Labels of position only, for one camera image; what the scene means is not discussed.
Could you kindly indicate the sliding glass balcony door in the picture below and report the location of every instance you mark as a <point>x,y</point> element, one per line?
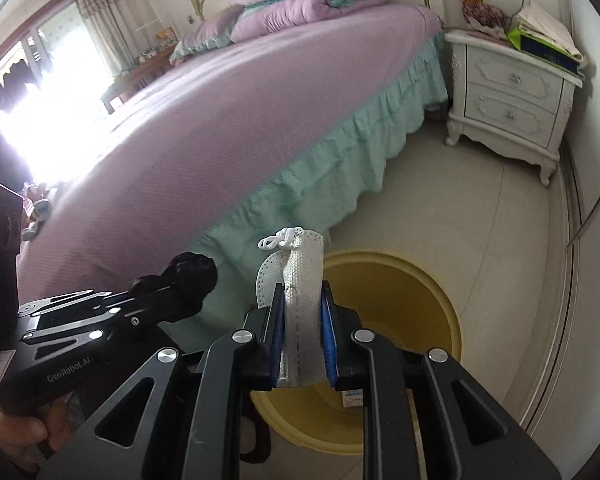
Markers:
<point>55,45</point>

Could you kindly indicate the green folder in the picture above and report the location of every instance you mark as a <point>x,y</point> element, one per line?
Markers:
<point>519,37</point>

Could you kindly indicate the brown plush owl toy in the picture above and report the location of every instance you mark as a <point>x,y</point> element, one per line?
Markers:
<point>482,10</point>

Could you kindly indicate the yellow picture frame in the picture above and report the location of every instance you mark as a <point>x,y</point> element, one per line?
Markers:
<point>165,34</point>

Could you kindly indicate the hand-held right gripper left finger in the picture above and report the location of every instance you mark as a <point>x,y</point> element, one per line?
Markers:
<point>277,340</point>

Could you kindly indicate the black cloth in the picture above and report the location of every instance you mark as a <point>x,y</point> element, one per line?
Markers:
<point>192,275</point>

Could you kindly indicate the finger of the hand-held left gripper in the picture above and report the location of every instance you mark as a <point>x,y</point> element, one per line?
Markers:
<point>70,302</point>
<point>140,317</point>

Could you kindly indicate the colourful hanging clothes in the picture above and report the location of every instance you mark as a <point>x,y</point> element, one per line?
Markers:
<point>36,212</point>

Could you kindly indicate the person's left hand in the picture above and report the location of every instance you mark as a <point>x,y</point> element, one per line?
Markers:
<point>15,435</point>

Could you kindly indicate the white face mask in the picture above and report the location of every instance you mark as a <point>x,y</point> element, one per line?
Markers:
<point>305,300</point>

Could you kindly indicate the purple pillow with green frill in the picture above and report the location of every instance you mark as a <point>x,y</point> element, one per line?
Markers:
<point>210,30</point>

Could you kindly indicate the dark clothes on balcony line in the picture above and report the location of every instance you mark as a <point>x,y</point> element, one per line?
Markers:
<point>15,82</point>

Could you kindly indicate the wooden desk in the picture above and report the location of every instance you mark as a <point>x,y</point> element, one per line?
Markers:
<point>140,72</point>

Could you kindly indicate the dark hanging coat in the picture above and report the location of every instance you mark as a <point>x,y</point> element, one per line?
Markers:
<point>0,155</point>

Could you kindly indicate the blue book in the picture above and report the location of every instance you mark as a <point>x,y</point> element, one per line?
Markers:
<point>555,60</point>

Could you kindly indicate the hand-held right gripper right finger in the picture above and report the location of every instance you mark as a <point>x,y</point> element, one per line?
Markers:
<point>327,340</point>

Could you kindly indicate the pink patterned curtain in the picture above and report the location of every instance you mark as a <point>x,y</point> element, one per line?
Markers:
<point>105,10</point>

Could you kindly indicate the white folded paper stack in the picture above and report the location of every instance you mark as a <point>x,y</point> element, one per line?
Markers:
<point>545,25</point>

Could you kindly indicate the brass bedpost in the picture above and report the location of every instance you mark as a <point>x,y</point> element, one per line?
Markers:
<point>196,2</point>

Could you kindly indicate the yellow trash bin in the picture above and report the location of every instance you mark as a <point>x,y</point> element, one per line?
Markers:
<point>395,310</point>

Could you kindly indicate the green frilled bed skirt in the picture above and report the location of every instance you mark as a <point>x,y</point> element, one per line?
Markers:
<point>360,140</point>

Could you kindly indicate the bed with purple sheet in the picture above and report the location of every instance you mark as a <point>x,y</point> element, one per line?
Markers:
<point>205,135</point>

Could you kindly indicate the white carved nightstand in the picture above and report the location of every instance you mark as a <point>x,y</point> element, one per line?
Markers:
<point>510,95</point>

